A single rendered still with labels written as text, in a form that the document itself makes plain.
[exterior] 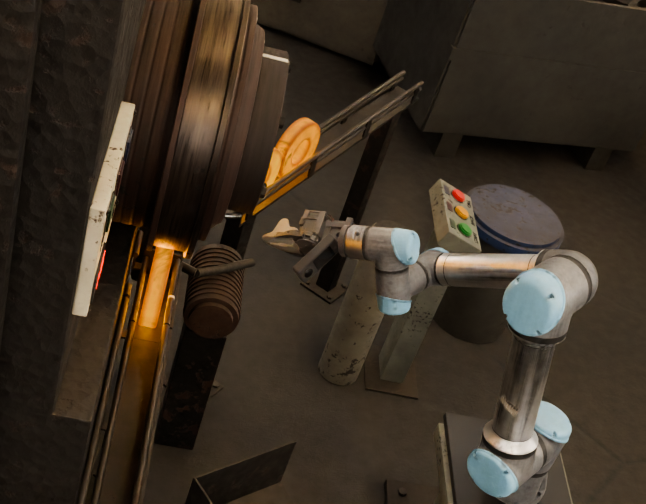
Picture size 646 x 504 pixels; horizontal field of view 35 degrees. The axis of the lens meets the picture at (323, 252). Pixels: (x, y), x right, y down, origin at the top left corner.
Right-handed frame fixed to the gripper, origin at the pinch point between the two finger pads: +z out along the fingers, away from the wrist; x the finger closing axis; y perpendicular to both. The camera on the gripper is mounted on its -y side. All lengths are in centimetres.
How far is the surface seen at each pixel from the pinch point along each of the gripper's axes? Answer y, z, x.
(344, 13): 185, 73, -113
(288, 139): 23.8, 0.0, 7.2
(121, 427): -60, -6, 33
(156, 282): -35, -6, 40
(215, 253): -3.5, 12.9, -1.9
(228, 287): -12.5, 5.4, -0.8
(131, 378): -50, -3, 31
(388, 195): 93, 27, -114
